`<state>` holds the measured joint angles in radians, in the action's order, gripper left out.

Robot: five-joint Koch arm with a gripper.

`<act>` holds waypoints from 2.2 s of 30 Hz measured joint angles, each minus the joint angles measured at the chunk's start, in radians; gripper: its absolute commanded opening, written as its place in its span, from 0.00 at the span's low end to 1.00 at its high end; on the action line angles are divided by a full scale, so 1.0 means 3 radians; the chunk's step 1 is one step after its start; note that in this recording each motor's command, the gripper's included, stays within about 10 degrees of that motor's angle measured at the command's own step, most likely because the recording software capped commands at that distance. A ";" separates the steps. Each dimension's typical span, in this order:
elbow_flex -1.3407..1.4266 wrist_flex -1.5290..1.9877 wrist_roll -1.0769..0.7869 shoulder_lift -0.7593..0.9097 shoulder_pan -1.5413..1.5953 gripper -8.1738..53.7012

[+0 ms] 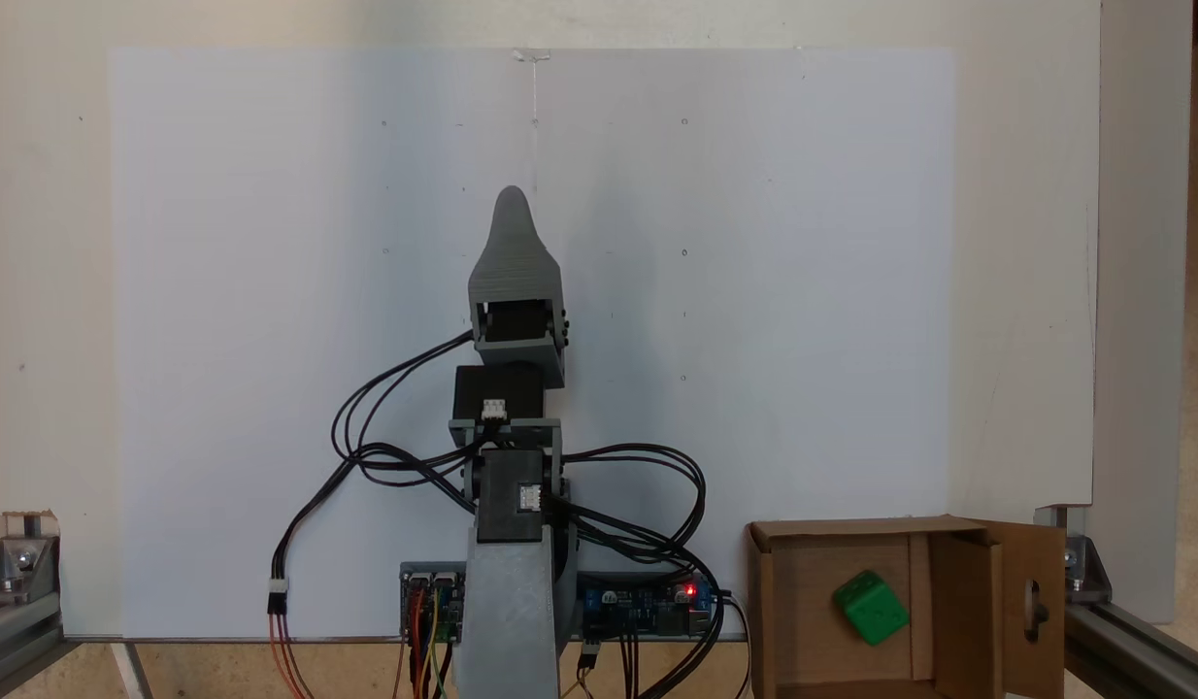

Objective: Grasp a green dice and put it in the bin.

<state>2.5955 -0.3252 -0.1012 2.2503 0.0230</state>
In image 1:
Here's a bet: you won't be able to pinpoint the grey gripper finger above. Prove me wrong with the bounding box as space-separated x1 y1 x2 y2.
470 185 565 298

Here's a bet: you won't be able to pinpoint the green die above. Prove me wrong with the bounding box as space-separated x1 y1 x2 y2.
831 569 912 648

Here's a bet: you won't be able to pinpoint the blue circuit board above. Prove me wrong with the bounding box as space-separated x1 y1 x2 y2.
575 573 718 640

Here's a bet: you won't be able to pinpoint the open cardboard box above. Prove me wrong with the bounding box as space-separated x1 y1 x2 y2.
747 516 1068 699

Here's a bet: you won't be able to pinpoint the black servo cable loop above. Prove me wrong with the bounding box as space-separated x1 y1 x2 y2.
330 330 485 508

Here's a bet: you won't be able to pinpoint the black cable bundle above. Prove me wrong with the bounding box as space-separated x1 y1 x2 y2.
550 442 728 699

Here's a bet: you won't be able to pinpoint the circuit board with coloured wires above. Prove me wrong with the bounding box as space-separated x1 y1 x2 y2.
400 561 468 645

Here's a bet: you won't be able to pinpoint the coloured jumper wires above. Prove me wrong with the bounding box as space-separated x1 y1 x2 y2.
405 582 457 699

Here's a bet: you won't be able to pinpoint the black cable with white connector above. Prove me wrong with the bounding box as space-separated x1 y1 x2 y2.
267 454 469 617

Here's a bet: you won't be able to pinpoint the orange red wire bundle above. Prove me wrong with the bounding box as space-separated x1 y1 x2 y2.
268 610 316 699

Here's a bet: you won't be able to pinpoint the metal corner bracket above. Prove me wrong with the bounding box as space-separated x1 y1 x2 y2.
1034 504 1114 606
0 513 62 598

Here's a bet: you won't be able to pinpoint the aluminium frame post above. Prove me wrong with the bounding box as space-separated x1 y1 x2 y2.
0 590 68 699
1063 597 1198 699

